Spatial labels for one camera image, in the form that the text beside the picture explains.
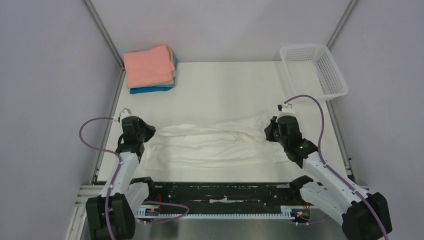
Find white t shirt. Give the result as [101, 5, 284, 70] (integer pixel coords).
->
[141, 113, 288, 171]

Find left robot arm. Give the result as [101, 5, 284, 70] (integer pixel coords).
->
[85, 114, 157, 240]

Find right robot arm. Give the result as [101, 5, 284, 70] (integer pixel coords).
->
[264, 115, 393, 240]

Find blue folded t shirt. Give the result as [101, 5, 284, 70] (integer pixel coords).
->
[129, 76, 177, 95]

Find pink folded t shirt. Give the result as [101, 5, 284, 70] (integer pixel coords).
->
[123, 44, 176, 89]

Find white plastic basket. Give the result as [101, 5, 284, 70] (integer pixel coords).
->
[279, 43, 349, 101]

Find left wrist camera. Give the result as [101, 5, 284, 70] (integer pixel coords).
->
[113, 107, 133, 123]

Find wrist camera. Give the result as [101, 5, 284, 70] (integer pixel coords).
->
[113, 107, 133, 123]
[277, 103, 296, 117]

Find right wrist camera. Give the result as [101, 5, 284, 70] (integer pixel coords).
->
[277, 103, 296, 117]

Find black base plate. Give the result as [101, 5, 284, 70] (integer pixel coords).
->
[140, 181, 311, 216]

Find aluminium frame rail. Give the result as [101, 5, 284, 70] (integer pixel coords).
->
[64, 183, 387, 240]

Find white cable duct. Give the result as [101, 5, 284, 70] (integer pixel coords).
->
[134, 207, 305, 221]

